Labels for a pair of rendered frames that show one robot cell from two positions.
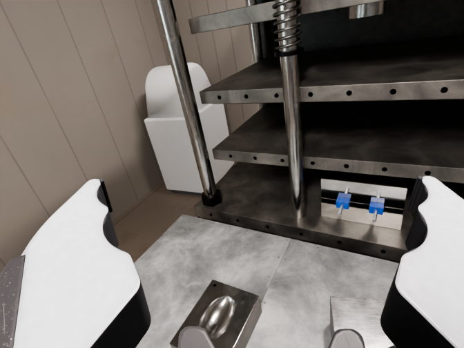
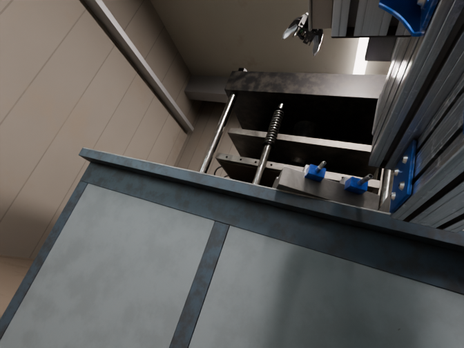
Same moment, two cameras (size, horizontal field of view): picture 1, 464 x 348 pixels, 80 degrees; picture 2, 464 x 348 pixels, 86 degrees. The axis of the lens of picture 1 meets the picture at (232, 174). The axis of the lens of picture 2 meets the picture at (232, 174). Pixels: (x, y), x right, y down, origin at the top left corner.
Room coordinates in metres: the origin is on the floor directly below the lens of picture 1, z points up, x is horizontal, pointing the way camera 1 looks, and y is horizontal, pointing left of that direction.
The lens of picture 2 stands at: (-0.66, 0.20, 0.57)
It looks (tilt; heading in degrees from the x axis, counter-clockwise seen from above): 19 degrees up; 351
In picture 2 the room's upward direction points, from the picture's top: 20 degrees clockwise
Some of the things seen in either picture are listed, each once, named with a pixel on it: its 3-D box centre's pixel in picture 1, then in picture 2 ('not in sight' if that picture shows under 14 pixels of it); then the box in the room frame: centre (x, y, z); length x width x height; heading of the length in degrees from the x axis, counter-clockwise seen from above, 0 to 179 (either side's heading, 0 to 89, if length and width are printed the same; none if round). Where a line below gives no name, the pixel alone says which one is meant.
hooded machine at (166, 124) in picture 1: (190, 128); not in sight; (2.75, 0.32, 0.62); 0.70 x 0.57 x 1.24; 147
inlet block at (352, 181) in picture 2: not in sight; (357, 184); (-0.13, -0.21, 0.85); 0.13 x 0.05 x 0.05; 163
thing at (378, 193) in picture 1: (367, 169); not in sight; (0.98, -0.57, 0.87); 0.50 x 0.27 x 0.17; 146
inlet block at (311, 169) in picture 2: not in sight; (315, 172); (-0.10, -0.10, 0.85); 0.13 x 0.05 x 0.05; 163
